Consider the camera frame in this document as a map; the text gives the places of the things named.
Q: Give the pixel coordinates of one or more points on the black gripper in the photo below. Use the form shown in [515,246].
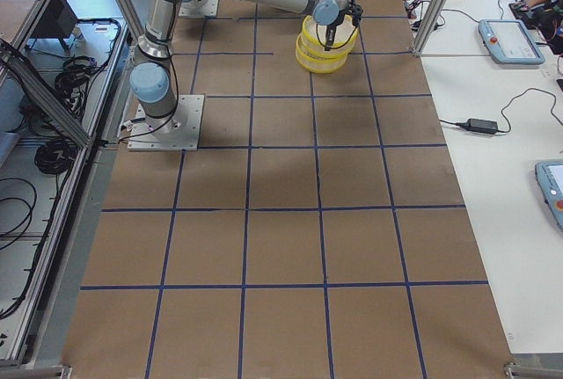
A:
[329,32]

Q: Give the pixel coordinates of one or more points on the yellow top steamer layer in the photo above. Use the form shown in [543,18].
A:
[314,37]

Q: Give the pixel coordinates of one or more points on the yellow steamer layer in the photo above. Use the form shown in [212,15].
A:
[314,37]
[317,64]

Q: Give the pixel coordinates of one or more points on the yellow bottom steamer layer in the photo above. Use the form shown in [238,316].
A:
[317,64]

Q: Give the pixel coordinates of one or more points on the teach pendant upper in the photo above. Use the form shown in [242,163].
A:
[508,42]

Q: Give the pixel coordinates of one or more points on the teach pendant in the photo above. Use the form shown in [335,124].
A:
[549,179]
[508,42]

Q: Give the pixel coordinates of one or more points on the black laptop power brick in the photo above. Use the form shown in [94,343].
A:
[488,127]

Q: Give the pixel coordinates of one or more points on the teach pendant lower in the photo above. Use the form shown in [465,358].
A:
[549,179]

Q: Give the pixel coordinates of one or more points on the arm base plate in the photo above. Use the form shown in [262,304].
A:
[182,132]
[198,8]

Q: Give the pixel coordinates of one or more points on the aluminium frame rail left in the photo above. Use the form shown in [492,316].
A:
[42,94]

